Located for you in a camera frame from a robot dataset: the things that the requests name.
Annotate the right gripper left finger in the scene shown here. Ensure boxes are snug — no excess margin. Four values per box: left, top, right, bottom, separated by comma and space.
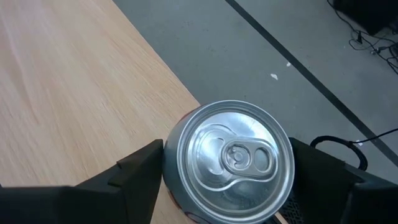
0, 139, 165, 224

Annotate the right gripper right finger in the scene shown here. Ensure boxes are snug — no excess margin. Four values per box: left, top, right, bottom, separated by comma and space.
289, 138, 398, 224

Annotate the Diet Coke can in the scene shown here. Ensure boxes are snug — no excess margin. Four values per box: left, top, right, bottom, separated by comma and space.
162, 100, 295, 224

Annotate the black perforated computer case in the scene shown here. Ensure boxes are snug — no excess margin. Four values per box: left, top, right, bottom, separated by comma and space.
278, 191, 307, 224

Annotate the black floor equipment box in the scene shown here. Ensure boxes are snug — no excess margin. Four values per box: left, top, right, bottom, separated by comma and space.
334, 0, 398, 35

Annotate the coiled black cable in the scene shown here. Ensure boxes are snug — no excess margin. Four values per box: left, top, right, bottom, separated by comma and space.
310, 135, 369, 171

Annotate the black power cable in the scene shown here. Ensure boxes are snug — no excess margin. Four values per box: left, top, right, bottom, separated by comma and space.
349, 127, 398, 146

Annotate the black floor cable tangle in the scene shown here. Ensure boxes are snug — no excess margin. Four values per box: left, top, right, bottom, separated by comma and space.
326, 0, 398, 75

